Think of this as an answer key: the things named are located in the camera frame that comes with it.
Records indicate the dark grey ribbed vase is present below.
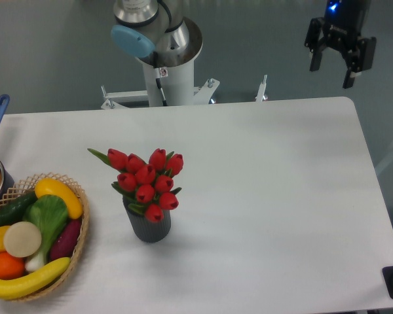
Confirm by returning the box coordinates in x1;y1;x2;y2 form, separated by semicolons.
122;196;172;243

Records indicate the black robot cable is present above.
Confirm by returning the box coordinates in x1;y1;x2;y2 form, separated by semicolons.
151;50;168;107

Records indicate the woven wicker basket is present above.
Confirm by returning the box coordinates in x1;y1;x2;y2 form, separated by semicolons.
0;173;89;301

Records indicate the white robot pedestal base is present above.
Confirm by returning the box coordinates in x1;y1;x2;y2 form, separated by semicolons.
101;60;220;110

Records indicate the yellow banana front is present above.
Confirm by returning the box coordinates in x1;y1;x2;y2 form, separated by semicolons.
0;257;71;300

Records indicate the red tulip bouquet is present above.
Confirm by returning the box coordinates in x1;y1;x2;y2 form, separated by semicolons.
88;148;184;223

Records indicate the green cucumber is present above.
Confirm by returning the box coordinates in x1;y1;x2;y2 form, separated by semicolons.
0;191;37;227

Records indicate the purple sweet potato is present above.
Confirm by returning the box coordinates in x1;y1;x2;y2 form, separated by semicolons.
49;220;81;261

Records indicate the white bracket with bolt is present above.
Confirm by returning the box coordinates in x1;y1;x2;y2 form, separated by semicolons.
255;75;269;102

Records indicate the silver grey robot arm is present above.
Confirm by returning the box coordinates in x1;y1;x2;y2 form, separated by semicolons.
111;1;377;89

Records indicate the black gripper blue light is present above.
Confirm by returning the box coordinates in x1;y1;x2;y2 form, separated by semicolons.
305;0;377;89

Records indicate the beige round slice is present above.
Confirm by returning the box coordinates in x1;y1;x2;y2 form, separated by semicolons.
3;221;42;258

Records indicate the green bok choy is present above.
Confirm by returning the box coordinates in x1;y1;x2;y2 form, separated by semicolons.
23;195;68;273

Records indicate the orange fruit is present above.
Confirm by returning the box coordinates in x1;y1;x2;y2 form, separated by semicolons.
0;252;25;280

